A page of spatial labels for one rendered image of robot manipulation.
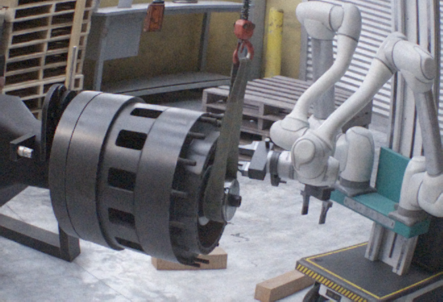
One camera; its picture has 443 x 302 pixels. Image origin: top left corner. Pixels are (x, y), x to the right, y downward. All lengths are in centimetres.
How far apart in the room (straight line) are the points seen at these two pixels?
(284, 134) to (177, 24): 556
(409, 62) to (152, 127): 91
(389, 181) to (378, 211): 22
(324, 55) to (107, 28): 400
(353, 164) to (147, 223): 119
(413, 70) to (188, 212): 91
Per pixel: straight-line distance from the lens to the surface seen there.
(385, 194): 339
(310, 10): 327
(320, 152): 247
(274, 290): 374
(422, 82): 263
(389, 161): 337
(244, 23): 243
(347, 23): 319
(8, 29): 571
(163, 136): 247
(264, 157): 270
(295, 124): 317
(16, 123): 289
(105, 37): 707
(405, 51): 263
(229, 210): 259
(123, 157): 247
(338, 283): 328
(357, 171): 336
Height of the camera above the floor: 166
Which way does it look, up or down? 14 degrees down
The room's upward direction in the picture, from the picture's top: 5 degrees clockwise
